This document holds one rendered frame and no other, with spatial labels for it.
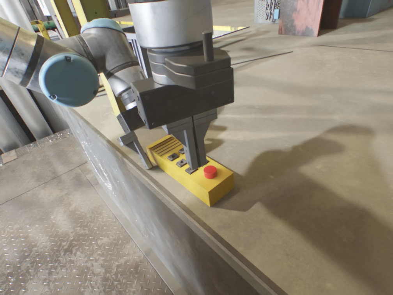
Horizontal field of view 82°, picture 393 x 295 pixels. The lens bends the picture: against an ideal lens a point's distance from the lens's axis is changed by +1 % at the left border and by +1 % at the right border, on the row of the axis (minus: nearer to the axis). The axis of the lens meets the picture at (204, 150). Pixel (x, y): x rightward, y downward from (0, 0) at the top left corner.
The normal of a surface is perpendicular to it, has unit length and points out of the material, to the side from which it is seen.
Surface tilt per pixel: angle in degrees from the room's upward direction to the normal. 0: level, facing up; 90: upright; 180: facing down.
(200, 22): 90
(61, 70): 93
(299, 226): 0
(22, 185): 0
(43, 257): 0
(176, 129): 90
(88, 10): 90
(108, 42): 62
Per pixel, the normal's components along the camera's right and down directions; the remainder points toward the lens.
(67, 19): 0.67, 0.38
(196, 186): -0.73, 0.47
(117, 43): 0.58, -0.10
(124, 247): -0.11, -0.80
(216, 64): 0.45, 0.49
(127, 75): 0.30, 0.05
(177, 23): 0.18, 0.56
